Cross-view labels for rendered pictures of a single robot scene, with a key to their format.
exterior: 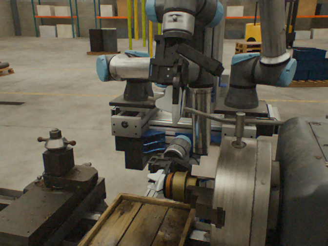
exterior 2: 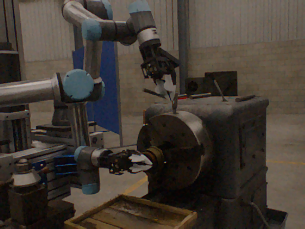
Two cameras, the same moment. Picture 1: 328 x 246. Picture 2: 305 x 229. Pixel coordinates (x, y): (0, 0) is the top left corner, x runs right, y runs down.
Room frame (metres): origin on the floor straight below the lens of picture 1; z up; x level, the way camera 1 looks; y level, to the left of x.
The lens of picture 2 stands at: (0.40, 1.00, 1.38)
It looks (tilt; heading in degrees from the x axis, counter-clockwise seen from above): 7 degrees down; 290
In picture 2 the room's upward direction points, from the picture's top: 2 degrees counter-clockwise
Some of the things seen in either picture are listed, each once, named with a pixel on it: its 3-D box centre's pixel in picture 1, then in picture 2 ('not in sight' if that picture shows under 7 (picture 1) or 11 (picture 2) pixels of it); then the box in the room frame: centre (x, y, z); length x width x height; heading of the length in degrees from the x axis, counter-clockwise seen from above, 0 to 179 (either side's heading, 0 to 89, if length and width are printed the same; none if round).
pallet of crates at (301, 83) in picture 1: (305, 67); not in sight; (7.33, -3.29, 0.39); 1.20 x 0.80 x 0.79; 92
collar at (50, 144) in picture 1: (56, 141); (24, 177); (0.99, 0.38, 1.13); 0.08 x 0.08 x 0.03
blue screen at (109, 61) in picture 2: not in sight; (92, 88); (4.50, -5.93, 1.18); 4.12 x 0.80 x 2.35; 135
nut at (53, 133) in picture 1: (55, 132); (23, 165); (0.99, 0.38, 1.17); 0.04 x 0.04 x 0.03
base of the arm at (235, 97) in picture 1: (241, 93); (65, 114); (1.37, -0.35, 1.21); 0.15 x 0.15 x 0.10
